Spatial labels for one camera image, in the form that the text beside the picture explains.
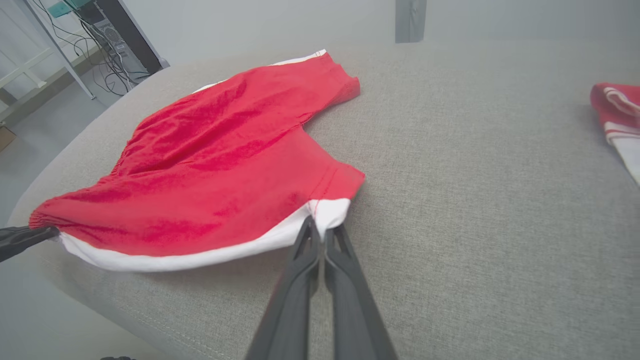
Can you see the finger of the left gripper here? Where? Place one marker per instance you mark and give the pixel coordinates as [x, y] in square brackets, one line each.
[25, 239]

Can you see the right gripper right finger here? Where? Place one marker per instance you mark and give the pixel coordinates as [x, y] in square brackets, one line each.
[355, 320]

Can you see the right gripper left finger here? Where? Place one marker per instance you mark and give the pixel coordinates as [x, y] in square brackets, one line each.
[295, 310]

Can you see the red shorts white trim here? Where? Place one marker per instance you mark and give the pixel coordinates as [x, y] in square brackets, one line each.
[210, 165]

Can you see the red basketball jersey white sleeves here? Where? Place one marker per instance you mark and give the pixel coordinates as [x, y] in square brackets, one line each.
[620, 115]

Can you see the brown cardboard box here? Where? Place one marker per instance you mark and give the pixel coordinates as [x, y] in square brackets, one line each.
[6, 137]

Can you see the grey fabric sofa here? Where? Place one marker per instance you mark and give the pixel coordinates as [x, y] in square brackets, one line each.
[475, 200]

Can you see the black silver computer tower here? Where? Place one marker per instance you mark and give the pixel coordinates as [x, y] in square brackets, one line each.
[135, 35]

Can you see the teal box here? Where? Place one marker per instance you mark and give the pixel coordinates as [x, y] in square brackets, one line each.
[62, 7]

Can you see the white shelf rack frame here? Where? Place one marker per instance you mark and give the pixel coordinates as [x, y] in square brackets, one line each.
[30, 100]

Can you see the grey metal partition post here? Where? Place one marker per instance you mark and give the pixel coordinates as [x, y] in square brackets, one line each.
[410, 20]

